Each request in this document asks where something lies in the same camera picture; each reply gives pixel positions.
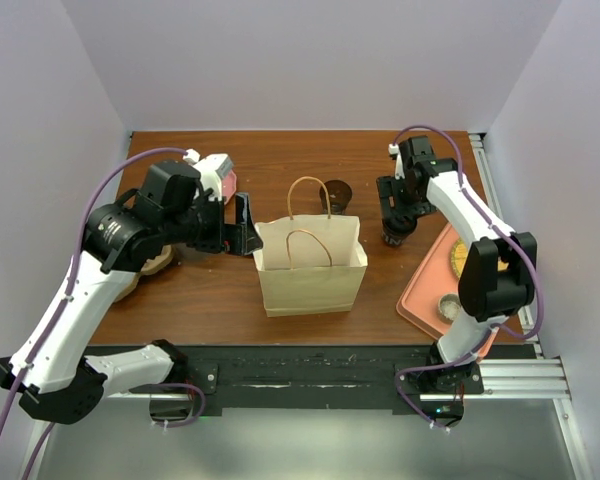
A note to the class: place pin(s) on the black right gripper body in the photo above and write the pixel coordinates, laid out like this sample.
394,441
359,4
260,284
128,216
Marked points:
405,202

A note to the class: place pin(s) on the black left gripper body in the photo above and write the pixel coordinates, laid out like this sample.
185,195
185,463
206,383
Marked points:
202,226

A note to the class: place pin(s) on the black takeout coffee cup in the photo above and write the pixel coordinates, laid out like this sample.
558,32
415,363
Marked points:
396,229

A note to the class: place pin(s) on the brown pulp cup carrier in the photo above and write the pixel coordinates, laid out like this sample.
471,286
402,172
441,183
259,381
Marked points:
150,268

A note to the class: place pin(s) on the yellow paper bag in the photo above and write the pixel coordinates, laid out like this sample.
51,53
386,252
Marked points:
309,264

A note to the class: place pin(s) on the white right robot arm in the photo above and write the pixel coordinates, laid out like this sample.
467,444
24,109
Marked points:
499,277

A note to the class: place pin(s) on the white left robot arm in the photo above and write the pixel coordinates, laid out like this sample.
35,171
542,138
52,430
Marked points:
60,383

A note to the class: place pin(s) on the pink polka dot plate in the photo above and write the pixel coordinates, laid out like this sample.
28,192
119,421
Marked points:
229,186

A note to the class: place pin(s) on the yellow woven coaster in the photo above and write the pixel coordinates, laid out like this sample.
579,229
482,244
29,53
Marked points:
458,257

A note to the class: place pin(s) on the salmon pink tray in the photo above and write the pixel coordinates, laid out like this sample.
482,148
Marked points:
434,278

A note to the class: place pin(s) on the small grey sugar bowl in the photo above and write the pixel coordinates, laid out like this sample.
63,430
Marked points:
449,307

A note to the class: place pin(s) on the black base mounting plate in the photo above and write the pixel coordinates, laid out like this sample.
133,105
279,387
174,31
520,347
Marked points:
446,408

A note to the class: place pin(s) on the aluminium frame rail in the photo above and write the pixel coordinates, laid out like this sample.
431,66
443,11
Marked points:
356,382

